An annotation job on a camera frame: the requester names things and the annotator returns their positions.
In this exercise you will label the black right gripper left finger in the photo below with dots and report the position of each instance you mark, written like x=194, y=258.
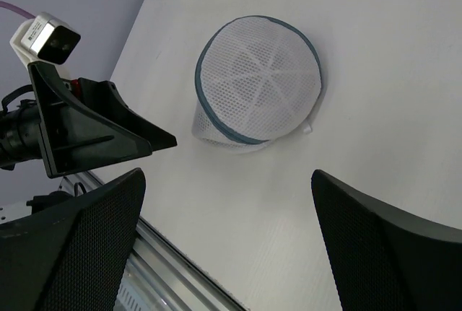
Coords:
x=35, y=253

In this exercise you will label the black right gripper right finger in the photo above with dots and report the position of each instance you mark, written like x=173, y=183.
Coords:
x=382, y=257

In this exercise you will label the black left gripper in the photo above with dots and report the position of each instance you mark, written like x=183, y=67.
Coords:
x=73, y=125

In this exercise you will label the white mesh laundry bag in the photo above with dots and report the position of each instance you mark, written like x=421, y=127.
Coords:
x=257, y=79

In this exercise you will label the grey slotted cable duct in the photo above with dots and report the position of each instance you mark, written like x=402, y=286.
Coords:
x=132, y=298

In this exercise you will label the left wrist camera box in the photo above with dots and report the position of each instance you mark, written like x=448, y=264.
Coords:
x=44, y=38

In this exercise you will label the aluminium mounting rail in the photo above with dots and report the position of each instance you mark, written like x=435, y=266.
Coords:
x=169, y=271

